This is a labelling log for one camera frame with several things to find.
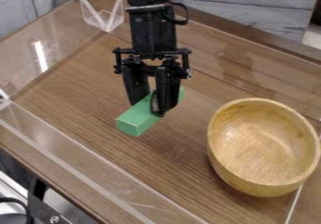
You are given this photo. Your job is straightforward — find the black cable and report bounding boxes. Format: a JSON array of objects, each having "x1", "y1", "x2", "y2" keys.
[{"x1": 0, "y1": 197, "x2": 32, "y2": 224}]

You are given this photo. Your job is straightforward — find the clear acrylic corner bracket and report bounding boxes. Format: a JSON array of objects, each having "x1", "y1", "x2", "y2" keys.
[{"x1": 79, "y1": 0, "x2": 125, "y2": 33}]

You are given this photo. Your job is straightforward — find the green rectangular block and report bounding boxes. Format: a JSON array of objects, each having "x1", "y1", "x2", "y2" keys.
[{"x1": 115, "y1": 85, "x2": 188, "y2": 138}]

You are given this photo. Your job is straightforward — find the black table leg bracket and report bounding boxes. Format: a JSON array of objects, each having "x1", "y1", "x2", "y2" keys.
[{"x1": 28, "y1": 179, "x2": 72, "y2": 224}]

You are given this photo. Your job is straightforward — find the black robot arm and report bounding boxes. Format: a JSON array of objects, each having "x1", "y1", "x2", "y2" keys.
[{"x1": 113, "y1": 0, "x2": 192, "y2": 116}]

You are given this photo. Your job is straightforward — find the brown wooden bowl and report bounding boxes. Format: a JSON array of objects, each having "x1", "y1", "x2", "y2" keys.
[{"x1": 208, "y1": 97, "x2": 321, "y2": 198}]

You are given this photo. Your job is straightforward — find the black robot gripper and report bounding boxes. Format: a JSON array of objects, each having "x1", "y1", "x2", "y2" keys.
[{"x1": 113, "y1": 4, "x2": 192, "y2": 116}]

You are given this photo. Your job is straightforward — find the clear acrylic tray wall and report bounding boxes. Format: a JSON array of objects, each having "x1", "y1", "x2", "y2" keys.
[{"x1": 0, "y1": 98, "x2": 205, "y2": 224}]

